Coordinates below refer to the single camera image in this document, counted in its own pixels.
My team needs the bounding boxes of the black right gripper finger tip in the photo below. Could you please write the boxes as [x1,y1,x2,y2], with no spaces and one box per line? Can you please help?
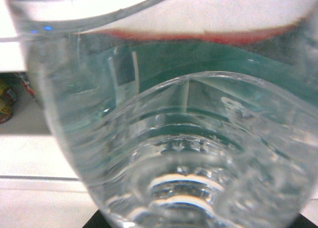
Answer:
[83,210,111,228]

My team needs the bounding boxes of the green-label water bottle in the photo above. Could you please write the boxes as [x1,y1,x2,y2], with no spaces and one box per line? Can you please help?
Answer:
[6,0,318,228]

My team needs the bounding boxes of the colourful snack packs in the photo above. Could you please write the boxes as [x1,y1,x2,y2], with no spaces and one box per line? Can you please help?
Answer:
[0,72,39,124]

